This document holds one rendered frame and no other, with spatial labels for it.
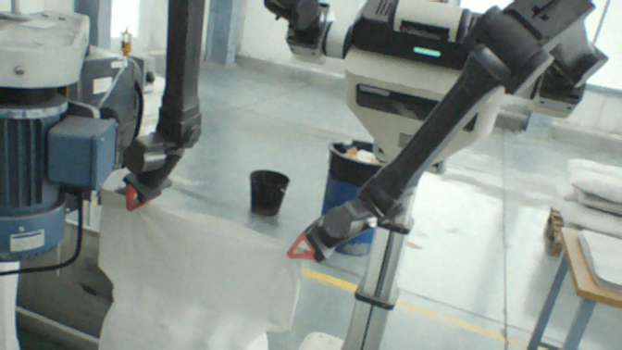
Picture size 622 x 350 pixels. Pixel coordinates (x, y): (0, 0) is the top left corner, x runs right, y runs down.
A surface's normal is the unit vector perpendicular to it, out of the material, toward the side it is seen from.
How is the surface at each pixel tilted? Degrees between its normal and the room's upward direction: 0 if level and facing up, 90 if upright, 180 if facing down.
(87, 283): 90
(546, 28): 60
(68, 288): 90
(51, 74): 90
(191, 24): 106
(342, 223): 78
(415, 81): 40
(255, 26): 90
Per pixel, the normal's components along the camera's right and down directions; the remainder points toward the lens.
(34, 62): 0.70, 0.36
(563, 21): -0.21, -0.23
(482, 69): -0.73, 0.32
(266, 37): -0.33, 0.26
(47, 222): 0.87, 0.31
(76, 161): 0.07, 0.35
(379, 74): -0.08, -0.54
